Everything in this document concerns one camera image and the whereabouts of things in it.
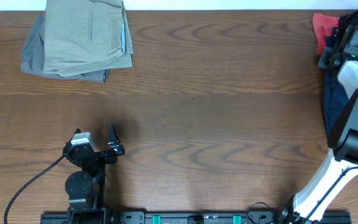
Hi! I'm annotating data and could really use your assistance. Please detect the navy blue shorts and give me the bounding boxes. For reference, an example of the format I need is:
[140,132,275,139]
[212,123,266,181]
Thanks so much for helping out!
[321,34,358,178]

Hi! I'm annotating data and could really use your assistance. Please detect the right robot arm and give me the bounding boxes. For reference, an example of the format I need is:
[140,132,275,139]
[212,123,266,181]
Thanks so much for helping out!
[278,25,358,223]

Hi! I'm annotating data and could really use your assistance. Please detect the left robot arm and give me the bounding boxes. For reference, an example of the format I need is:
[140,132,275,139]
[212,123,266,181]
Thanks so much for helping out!
[62,124,125,223]

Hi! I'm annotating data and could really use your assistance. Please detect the red garment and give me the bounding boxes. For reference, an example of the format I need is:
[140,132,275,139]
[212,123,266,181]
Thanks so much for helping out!
[312,13,339,56]

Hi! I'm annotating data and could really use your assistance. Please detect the folded grey trousers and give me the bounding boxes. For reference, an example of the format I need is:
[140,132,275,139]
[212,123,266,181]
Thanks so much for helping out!
[21,16,109,83]

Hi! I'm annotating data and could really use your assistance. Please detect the folded khaki trousers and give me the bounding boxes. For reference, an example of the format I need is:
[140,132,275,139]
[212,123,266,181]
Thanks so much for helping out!
[43,0,134,77]

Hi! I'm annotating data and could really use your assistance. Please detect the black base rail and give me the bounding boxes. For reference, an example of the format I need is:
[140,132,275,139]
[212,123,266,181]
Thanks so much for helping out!
[40,210,352,224]

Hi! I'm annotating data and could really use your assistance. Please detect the left black cable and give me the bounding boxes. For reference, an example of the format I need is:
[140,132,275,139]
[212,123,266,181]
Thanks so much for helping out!
[4,154,67,224]

